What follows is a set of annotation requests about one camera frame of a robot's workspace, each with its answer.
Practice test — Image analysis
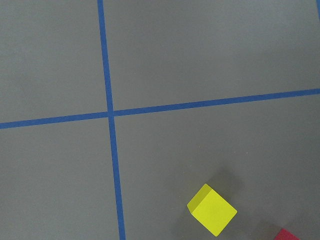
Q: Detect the red cube block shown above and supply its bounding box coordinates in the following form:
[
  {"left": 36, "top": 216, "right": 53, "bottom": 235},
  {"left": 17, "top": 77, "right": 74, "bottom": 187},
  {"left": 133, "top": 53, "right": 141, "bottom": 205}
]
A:
[{"left": 274, "top": 228, "right": 300, "bottom": 240}]

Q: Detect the yellow cube block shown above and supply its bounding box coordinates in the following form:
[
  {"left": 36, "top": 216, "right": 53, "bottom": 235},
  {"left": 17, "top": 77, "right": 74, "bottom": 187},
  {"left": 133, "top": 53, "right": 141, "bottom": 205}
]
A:
[{"left": 187, "top": 184, "right": 238, "bottom": 237}]

